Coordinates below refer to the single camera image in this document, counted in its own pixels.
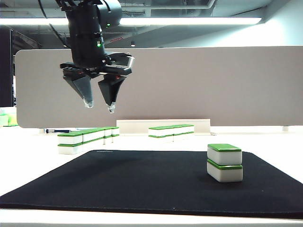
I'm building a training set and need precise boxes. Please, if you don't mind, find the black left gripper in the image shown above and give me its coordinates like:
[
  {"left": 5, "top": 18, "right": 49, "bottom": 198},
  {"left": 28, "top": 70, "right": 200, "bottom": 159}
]
[{"left": 60, "top": 61, "right": 132, "bottom": 114}]

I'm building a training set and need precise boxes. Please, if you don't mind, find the green and white box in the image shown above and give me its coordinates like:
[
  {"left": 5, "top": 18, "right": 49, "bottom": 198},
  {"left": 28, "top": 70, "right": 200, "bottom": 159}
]
[{"left": 0, "top": 112, "right": 18, "bottom": 127}]

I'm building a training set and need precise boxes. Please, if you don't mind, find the black cloth desk mat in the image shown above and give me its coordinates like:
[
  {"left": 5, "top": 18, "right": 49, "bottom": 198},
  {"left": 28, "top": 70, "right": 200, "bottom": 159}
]
[{"left": 0, "top": 150, "right": 303, "bottom": 219}]

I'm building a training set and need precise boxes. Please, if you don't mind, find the grey felt desk divider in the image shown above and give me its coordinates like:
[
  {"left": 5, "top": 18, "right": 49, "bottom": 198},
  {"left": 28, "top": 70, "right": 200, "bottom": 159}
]
[{"left": 14, "top": 46, "right": 303, "bottom": 130}]

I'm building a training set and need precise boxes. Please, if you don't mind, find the dark tall panel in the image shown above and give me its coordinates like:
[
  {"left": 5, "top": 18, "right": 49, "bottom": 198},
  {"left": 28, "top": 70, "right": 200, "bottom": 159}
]
[{"left": 0, "top": 26, "right": 12, "bottom": 107}]

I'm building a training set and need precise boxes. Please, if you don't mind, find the long ceiling light strip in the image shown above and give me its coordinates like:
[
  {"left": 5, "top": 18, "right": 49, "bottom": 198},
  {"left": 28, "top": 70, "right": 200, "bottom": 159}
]
[{"left": 0, "top": 17, "right": 262, "bottom": 26}]

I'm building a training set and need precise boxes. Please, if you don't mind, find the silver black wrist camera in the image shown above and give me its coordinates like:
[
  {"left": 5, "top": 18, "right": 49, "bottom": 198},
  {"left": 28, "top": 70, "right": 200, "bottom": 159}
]
[{"left": 106, "top": 52, "right": 136, "bottom": 71}]

